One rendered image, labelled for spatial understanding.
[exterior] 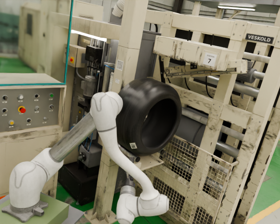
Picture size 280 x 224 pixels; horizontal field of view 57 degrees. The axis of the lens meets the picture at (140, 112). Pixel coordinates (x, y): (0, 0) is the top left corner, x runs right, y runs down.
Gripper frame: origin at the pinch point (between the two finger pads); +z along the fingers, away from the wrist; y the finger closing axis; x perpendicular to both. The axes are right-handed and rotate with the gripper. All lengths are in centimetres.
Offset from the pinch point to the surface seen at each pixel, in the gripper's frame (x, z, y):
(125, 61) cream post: -3, 69, -37
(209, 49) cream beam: 59, 58, -42
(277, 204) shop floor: 140, 83, 203
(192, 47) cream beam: 48, 67, -41
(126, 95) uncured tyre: -1.0, 37.1, -26.8
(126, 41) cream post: 0, 76, -49
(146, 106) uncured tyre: 12.6, 27.3, -22.7
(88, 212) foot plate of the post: -67, 22, 96
